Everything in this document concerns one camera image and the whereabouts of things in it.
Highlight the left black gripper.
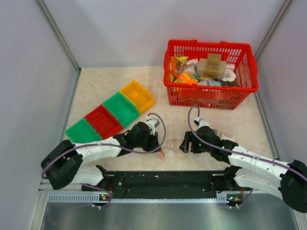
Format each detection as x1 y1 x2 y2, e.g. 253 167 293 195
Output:
134 130 161 153

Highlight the pink wire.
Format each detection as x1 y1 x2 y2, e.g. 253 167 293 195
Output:
166 139 180 150

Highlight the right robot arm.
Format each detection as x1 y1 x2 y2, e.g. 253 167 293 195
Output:
179 126 307 213

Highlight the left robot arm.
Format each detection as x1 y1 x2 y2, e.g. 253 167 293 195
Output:
41 119 160 190

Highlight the white red label card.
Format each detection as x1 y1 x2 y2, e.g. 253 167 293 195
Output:
221 132 236 141

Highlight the upper green plastic bin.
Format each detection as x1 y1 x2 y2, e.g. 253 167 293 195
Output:
102 92 140 128

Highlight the green plastic bin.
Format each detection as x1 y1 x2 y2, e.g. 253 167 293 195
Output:
65 118 102 143
102 92 140 128

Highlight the yellow plastic bin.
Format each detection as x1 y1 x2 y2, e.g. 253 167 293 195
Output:
119 80 155 114

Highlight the red plastic bin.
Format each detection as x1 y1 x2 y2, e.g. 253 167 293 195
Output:
84 104 123 139

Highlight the lower green plastic bin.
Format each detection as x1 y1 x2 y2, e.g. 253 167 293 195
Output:
65 118 102 143

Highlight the orange snack box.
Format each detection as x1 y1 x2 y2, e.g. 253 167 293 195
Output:
174 72 198 84

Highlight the red plastic shopping basket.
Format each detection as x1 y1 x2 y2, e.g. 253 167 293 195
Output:
163 39 259 110

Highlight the white tape roll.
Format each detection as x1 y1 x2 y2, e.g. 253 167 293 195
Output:
222 69 236 82

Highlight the brown cardboard box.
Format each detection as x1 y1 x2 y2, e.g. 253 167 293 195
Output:
197 53 226 79

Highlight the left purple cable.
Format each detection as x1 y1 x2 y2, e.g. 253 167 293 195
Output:
41 112 167 209

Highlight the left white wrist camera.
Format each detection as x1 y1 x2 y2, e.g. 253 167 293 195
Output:
145 115 160 136

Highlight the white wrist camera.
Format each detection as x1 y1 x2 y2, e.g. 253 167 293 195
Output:
145 115 160 136
194 116 209 129

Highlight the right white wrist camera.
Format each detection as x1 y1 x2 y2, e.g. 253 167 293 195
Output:
194 116 209 129

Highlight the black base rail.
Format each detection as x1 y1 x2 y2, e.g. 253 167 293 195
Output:
81 170 243 199

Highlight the grey slotted cable duct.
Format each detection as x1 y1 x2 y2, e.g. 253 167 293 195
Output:
48 193 243 204

